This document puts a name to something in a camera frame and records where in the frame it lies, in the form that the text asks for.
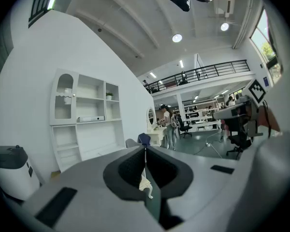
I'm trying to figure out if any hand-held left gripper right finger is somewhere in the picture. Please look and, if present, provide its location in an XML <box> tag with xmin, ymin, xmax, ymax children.
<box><xmin>145</xmin><ymin>145</ymin><xmax>194</xmax><ymax>200</ymax></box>

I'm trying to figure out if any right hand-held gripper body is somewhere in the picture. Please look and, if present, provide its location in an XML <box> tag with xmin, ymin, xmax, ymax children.
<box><xmin>212</xmin><ymin>78</ymin><xmax>268</xmax><ymax>138</ymax></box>

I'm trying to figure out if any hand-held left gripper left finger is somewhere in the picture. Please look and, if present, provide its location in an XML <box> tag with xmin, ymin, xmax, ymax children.
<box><xmin>102</xmin><ymin>145</ymin><xmax>146</xmax><ymax>202</ymax></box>

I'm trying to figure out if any white sheet covered table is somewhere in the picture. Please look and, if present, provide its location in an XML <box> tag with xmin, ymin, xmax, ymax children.
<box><xmin>139</xmin><ymin>174</ymin><xmax>154</xmax><ymax>200</ymax></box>

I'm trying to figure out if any person's right forearm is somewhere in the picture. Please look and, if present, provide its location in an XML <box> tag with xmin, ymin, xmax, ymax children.
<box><xmin>258</xmin><ymin>104</ymin><xmax>281</xmax><ymax>133</ymax></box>

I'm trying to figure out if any black office chair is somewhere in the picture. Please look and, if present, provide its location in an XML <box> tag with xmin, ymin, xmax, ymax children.
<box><xmin>223</xmin><ymin>115</ymin><xmax>254</xmax><ymax>160</ymax></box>
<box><xmin>177</xmin><ymin>115</ymin><xmax>193</xmax><ymax>138</ymax></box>

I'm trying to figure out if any grey chair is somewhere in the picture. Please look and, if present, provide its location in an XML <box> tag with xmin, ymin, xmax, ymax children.
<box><xmin>125</xmin><ymin>138</ymin><xmax>142</xmax><ymax>149</ymax></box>

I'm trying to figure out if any white shelf cabinet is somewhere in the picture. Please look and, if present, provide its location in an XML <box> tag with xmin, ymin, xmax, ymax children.
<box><xmin>49</xmin><ymin>68</ymin><xmax>126</xmax><ymax>173</ymax></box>

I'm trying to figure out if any white background shelving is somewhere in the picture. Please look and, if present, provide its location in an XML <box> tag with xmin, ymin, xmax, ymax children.
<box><xmin>183</xmin><ymin>106</ymin><xmax>222</xmax><ymax>131</ymax></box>

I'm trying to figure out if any blue chair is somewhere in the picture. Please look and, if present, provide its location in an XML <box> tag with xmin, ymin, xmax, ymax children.
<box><xmin>138</xmin><ymin>132</ymin><xmax>152</xmax><ymax>146</ymax></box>

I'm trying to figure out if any cream vanity with oval mirror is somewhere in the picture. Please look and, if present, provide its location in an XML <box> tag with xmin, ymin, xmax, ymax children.
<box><xmin>146</xmin><ymin>107</ymin><xmax>167</xmax><ymax>147</ymax></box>

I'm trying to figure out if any white flat box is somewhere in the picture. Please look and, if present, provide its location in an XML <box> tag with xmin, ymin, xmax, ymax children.
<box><xmin>76</xmin><ymin>116</ymin><xmax>105</xmax><ymax>123</ymax></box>

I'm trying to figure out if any black metal railing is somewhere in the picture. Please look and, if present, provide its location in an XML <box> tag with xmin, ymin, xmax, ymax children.
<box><xmin>145</xmin><ymin>59</ymin><xmax>251</xmax><ymax>94</ymax></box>
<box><xmin>28</xmin><ymin>0</ymin><xmax>58</xmax><ymax>29</ymax></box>

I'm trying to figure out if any large window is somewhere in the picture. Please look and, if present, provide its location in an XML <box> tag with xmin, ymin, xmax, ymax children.
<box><xmin>250</xmin><ymin>8</ymin><xmax>281</xmax><ymax>82</ymax></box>

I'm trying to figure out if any white and black appliance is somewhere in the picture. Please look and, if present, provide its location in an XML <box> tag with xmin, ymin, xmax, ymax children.
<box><xmin>0</xmin><ymin>145</ymin><xmax>41</xmax><ymax>202</ymax></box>

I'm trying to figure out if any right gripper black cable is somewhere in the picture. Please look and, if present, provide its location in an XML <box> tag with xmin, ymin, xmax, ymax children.
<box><xmin>262</xmin><ymin>100</ymin><xmax>273</xmax><ymax>139</ymax></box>

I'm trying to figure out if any black floor cable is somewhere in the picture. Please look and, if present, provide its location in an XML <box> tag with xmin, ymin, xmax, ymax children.
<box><xmin>192</xmin><ymin>144</ymin><xmax>208</xmax><ymax>155</ymax></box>

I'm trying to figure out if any white floor cable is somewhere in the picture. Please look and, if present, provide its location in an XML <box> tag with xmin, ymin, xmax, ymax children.
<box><xmin>206</xmin><ymin>129</ymin><xmax>223</xmax><ymax>159</ymax></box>

